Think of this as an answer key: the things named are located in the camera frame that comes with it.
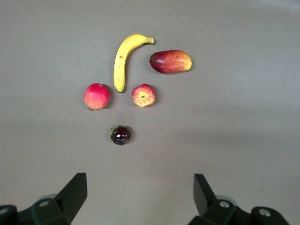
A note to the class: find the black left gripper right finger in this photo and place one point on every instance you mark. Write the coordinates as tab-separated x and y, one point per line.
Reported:
204	201

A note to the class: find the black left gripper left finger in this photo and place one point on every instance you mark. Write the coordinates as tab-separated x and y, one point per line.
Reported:
70	199

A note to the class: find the red yellow apple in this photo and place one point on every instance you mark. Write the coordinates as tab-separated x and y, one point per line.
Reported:
143	96

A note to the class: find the yellow banana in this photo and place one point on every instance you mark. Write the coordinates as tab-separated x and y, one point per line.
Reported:
120	68

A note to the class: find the dark purple mangosteen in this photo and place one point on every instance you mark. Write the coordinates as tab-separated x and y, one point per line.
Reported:
120	136

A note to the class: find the brown table mat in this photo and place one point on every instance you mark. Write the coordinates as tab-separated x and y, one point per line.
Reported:
234	117

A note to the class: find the red pomegranate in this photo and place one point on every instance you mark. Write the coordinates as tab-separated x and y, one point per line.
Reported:
96	97

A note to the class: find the red yellow mango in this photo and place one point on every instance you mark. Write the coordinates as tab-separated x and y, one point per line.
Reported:
171	62

